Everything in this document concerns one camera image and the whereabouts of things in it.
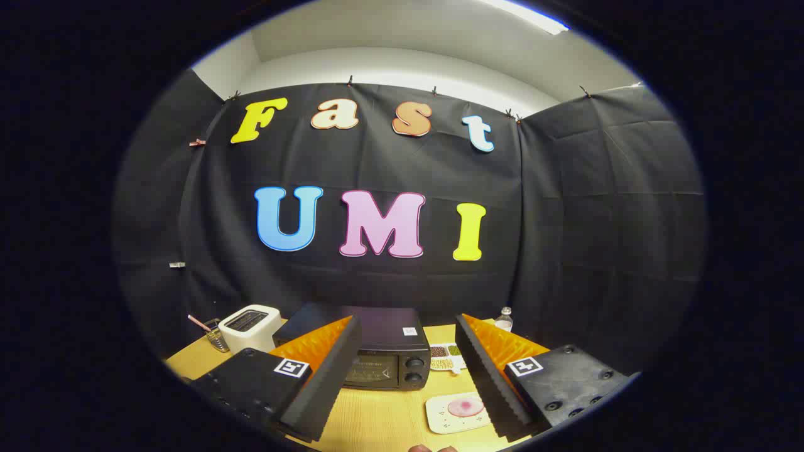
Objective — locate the pink striped straw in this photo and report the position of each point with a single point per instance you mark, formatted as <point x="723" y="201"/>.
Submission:
<point x="198" y="322"/>

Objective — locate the pile of yellow soybeans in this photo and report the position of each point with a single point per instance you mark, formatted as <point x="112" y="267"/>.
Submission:
<point x="441" y="364"/>

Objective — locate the round pink ham slice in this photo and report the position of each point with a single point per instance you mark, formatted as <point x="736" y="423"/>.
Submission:
<point x="465" y="407"/>

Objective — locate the white bread toaster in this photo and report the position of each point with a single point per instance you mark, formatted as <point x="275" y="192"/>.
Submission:
<point x="251" y="333"/>

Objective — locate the clear glass cup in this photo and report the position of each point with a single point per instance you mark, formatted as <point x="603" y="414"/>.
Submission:
<point x="218" y="339"/>

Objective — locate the white divided dish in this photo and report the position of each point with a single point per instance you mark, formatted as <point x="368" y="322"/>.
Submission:
<point x="456" y="360"/>

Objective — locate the clear plastic bottle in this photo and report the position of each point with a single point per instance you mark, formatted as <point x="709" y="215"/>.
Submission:
<point x="504" y="322"/>

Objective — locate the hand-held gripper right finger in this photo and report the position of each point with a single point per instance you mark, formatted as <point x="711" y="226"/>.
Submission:
<point x="483" y="376"/>

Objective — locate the cream cherry print plate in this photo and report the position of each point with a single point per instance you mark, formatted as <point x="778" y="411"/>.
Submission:
<point x="440" y="422"/>

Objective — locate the pile of red beans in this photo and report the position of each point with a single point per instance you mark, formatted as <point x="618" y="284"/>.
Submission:
<point x="438" y="351"/>

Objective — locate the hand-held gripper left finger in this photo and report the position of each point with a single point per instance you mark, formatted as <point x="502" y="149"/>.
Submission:
<point x="326" y="383"/>

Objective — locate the black toaster oven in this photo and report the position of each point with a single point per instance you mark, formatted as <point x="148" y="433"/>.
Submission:
<point x="389" y="351"/>

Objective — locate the black backdrop cloth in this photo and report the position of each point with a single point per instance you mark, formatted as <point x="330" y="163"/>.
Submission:
<point x="565" y="220"/>

